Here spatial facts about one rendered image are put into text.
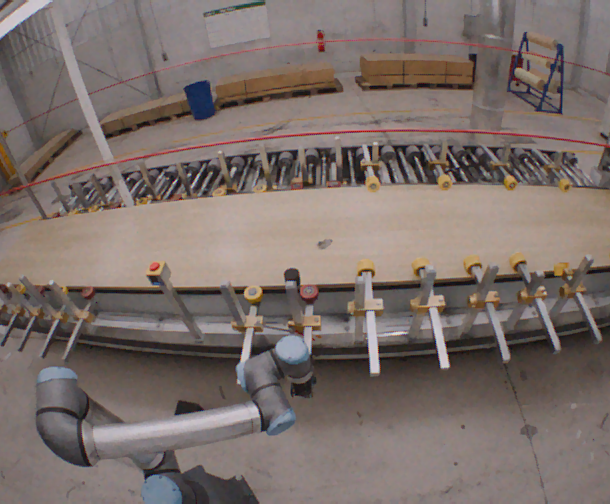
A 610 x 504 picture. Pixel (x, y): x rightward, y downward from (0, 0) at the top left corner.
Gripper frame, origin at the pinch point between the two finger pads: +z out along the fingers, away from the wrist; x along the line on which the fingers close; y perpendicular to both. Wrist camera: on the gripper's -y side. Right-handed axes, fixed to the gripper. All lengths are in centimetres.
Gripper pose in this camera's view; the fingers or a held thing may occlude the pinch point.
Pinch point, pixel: (306, 389)
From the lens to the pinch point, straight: 126.3
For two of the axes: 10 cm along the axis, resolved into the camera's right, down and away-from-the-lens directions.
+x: 9.9, -0.4, -1.2
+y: -0.6, 6.9, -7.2
